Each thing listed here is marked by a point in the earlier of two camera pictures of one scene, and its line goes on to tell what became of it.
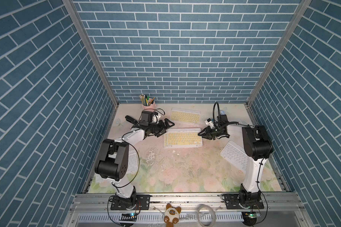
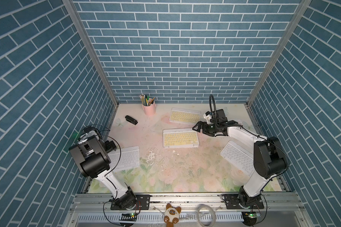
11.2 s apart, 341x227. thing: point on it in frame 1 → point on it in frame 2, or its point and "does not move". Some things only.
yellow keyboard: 185,115 does not move
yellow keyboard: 181,137 does not move
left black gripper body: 156,128 → 108,146
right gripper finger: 205,133 → 199,126
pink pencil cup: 152,106 does not move
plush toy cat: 172,215 does not move
